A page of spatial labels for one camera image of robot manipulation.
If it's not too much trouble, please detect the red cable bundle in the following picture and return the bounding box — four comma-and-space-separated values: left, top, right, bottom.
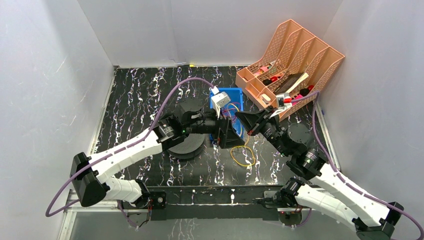
221, 107, 241, 120

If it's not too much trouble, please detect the white correction tape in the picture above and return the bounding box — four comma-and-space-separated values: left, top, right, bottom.
259, 93, 271, 105

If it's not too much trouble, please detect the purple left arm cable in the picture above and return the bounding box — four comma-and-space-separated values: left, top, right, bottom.
45, 77, 220, 218

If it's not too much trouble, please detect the peach desk file organizer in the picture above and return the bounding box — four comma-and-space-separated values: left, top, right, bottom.
235, 19, 345, 109

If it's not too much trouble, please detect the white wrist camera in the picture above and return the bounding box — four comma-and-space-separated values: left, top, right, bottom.
209, 86, 231, 119
270, 92, 293, 118

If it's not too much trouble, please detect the red black marker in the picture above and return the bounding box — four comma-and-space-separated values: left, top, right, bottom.
299, 85, 314, 97

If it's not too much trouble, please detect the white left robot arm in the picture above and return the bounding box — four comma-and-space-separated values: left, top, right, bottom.
70, 109, 245, 208

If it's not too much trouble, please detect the blue plastic bin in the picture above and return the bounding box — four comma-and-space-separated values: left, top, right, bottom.
209, 87, 244, 138

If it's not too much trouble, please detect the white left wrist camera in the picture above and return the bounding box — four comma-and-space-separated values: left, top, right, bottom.
209, 86, 231, 119

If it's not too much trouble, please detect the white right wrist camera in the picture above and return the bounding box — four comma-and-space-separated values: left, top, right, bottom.
270, 92, 293, 118

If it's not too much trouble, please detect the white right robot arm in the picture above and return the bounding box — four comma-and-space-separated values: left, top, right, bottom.
235, 109, 403, 240

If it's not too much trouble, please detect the yellow cable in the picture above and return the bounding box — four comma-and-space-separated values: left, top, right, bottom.
221, 102, 257, 168

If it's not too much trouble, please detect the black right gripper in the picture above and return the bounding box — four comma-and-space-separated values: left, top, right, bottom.
235, 105, 291, 157

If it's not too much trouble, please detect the black cable spool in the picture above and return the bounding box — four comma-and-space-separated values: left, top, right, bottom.
167, 133, 205, 161

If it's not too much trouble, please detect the black notebook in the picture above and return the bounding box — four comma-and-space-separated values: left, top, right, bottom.
273, 72, 306, 97

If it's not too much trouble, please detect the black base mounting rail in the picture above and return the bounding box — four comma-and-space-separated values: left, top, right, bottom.
64, 185, 332, 223

